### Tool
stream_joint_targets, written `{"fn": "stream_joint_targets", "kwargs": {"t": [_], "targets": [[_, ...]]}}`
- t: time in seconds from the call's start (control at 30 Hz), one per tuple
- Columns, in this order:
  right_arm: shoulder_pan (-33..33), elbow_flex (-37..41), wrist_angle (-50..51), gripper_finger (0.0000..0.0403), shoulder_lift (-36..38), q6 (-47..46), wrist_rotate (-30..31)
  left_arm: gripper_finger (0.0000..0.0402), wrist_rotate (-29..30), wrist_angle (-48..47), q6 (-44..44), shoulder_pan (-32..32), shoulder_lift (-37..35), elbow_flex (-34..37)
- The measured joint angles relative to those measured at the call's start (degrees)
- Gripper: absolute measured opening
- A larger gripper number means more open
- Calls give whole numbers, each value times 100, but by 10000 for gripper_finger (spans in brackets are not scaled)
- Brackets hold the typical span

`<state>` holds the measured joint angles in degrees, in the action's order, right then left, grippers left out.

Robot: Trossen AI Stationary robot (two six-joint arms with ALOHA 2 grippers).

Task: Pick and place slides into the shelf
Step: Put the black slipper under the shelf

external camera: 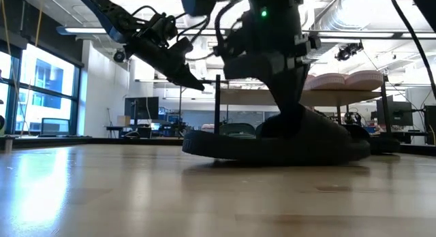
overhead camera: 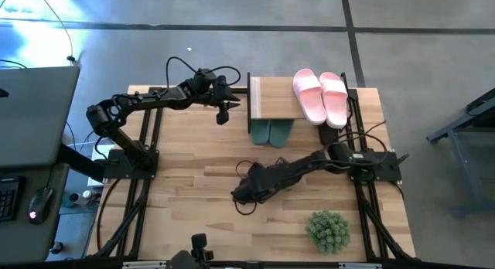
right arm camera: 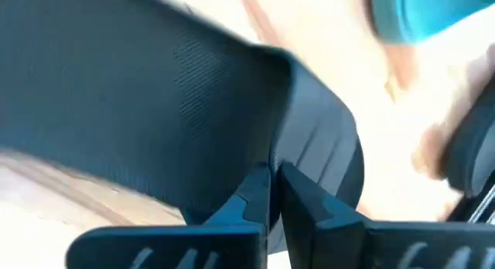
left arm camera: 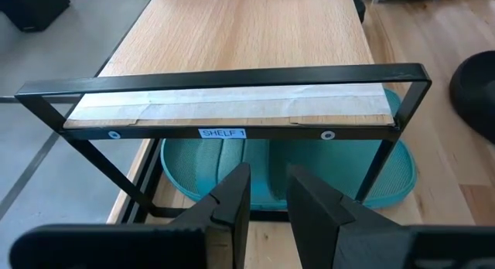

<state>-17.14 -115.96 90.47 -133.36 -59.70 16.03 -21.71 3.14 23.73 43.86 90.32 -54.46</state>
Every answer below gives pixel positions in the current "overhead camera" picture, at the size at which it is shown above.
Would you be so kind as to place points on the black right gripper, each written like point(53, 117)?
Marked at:
point(259, 182)

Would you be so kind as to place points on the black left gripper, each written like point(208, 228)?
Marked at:
point(222, 91)

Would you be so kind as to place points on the dark green slide sandal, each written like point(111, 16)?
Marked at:
point(281, 131)
point(260, 130)

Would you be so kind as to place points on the pink slide sandal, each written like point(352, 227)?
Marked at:
point(309, 97)
point(333, 101)

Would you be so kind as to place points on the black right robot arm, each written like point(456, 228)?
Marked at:
point(309, 166)

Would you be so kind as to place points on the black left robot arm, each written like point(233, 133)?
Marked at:
point(154, 101)

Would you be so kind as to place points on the wooden shelf with black posts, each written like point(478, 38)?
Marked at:
point(274, 99)

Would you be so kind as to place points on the green artificial ball plant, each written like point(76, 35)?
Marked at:
point(328, 232)

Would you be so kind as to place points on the white power strip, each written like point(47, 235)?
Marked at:
point(96, 153)

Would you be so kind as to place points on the small white bottle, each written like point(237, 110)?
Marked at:
point(82, 198)

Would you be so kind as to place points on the grey monitor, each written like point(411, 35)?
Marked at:
point(35, 114)

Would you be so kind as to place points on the small black knob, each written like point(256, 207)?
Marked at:
point(57, 247)

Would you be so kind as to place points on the blue-grey metal cart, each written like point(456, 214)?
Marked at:
point(472, 153)

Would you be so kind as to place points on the black computer mouse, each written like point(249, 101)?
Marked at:
point(40, 205)

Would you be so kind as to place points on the dark grey side desk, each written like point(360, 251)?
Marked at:
point(23, 242)

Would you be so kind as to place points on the black keyboard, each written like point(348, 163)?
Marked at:
point(7, 201)

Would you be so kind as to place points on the black camera on mount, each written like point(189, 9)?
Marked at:
point(199, 244)

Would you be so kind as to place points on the black aluminium frame rails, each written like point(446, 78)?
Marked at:
point(371, 222)
point(135, 222)

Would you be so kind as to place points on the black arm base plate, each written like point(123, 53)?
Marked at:
point(390, 170)
point(131, 170)

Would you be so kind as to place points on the silver metal bracket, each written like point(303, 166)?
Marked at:
point(144, 265)
point(359, 266)

